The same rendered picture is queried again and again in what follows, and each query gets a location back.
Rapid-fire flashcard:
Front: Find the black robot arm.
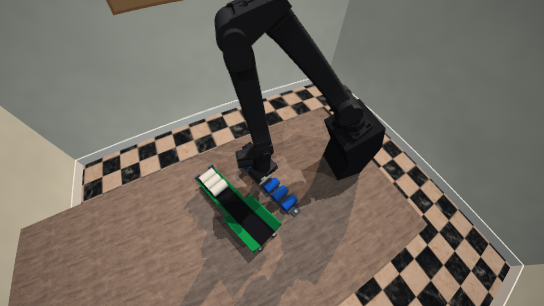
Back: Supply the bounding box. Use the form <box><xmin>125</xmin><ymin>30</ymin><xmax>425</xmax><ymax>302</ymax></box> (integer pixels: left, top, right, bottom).
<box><xmin>215</xmin><ymin>0</ymin><xmax>373</xmax><ymax>171</ymax></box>

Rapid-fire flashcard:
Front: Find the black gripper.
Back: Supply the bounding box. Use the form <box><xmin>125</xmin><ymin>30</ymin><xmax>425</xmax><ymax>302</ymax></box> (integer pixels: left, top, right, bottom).
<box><xmin>248</xmin><ymin>159</ymin><xmax>278</xmax><ymax>184</ymax></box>

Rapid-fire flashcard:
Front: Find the cream plastic bar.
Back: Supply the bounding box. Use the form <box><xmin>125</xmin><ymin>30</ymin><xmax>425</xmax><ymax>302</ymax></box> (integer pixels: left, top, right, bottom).
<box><xmin>209</xmin><ymin>179</ymin><xmax>228</xmax><ymax>196</ymax></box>
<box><xmin>199</xmin><ymin>168</ymin><xmax>216</xmax><ymax>184</ymax></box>
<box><xmin>204</xmin><ymin>173</ymin><xmax>222</xmax><ymax>191</ymax></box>

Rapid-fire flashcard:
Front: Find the cream plastic cylinder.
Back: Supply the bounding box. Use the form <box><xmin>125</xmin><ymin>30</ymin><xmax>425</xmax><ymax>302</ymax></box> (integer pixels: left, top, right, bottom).
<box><xmin>259</xmin><ymin>174</ymin><xmax>272</xmax><ymax>185</ymax></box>

